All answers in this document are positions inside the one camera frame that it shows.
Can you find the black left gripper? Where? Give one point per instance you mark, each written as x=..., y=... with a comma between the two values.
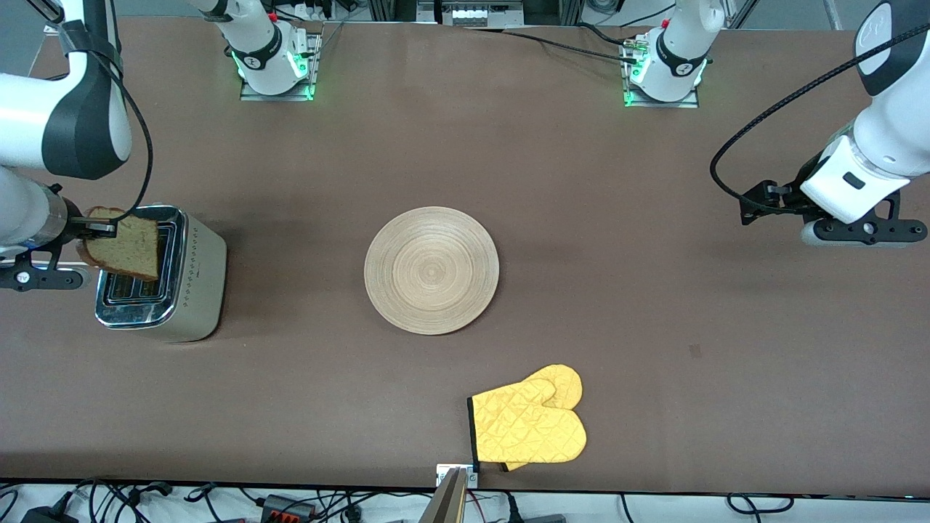
x=787, y=200

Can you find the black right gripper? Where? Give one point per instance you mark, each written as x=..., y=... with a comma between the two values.
x=75, y=225

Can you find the brown crust bread slice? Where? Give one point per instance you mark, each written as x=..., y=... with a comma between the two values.
x=131, y=250

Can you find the round light wooden plate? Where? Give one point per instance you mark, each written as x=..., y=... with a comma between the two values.
x=432, y=270

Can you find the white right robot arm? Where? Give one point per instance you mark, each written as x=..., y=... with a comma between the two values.
x=29, y=116

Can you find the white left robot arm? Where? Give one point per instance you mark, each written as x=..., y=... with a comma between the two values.
x=886, y=131

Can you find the silver two-slot toaster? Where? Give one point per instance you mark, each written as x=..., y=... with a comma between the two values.
x=203, y=290

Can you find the black power adapter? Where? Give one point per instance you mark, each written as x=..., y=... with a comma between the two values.
x=47, y=516

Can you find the yellow quilted oven mitt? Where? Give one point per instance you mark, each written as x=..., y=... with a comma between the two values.
x=527, y=428

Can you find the red and black connector block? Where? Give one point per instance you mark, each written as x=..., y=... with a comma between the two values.
x=287, y=507

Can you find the white power strip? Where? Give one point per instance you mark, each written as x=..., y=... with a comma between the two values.
x=471, y=14

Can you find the small metal table bracket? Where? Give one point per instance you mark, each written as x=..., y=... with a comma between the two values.
x=474, y=476

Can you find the aluminium camera mast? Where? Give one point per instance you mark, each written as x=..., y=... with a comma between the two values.
x=447, y=501

